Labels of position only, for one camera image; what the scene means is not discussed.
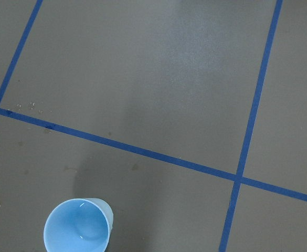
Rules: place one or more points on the light blue plastic cup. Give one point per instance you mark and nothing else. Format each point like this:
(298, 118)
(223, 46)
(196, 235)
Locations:
(79, 224)

